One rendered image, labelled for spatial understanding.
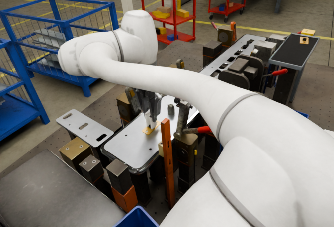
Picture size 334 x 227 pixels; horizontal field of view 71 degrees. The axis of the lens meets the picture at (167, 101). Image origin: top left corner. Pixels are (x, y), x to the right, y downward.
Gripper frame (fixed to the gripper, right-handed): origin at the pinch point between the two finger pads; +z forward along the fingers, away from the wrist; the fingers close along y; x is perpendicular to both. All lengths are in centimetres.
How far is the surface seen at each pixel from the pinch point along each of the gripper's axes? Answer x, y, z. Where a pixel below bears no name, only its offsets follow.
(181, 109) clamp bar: -1.1, 15.9, -13.0
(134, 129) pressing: -3.7, -6.5, 6.0
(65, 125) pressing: -18.7, -33.5, 6.0
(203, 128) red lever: 0.0, 23.4, -7.3
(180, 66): 39.6, -13.2, -1.7
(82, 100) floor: 67, -183, 106
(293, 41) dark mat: 79, 30, -10
